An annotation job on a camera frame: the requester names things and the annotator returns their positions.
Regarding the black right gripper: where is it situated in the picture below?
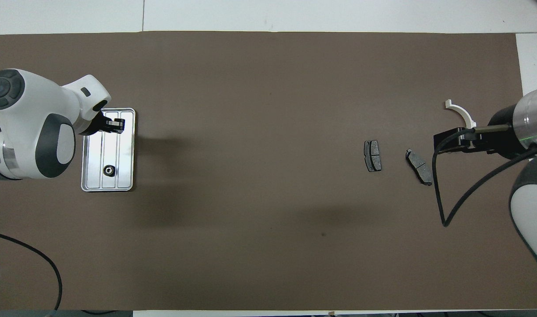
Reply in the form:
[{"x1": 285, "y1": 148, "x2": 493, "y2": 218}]
[{"x1": 433, "y1": 105, "x2": 522, "y2": 160}]

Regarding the brown table mat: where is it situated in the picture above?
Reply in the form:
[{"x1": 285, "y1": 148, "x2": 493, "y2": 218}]
[{"x1": 0, "y1": 31, "x2": 537, "y2": 311}]

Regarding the dark rectangular brake pad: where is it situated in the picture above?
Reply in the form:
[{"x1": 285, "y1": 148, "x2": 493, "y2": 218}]
[{"x1": 364, "y1": 140, "x2": 383, "y2": 173}]

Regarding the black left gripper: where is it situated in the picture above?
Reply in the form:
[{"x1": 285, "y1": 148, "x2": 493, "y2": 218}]
[{"x1": 81, "y1": 111, "x2": 126, "y2": 136}]

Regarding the dark curved brake pad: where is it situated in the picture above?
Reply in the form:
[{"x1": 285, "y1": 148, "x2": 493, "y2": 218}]
[{"x1": 405, "y1": 149, "x2": 433, "y2": 186}]

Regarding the white curved plastic bracket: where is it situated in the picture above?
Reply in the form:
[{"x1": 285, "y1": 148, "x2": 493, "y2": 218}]
[{"x1": 445, "y1": 100, "x2": 477, "y2": 141}]

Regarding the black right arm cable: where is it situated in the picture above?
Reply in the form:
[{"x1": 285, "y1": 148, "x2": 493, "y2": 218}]
[{"x1": 431, "y1": 128, "x2": 537, "y2": 228}]

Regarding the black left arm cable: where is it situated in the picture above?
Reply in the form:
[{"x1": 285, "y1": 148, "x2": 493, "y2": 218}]
[{"x1": 0, "y1": 230, "x2": 63, "y2": 311}]

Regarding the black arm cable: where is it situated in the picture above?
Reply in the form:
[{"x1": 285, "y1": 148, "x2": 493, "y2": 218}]
[
  {"x1": 0, "y1": 230, "x2": 63, "y2": 311},
  {"x1": 431, "y1": 128, "x2": 537, "y2": 228}
]

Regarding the silver metal tray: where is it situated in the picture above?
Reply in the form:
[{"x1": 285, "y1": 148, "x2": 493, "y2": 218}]
[{"x1": 81, "y1": 107, "x2": 136, "y2": 192}]

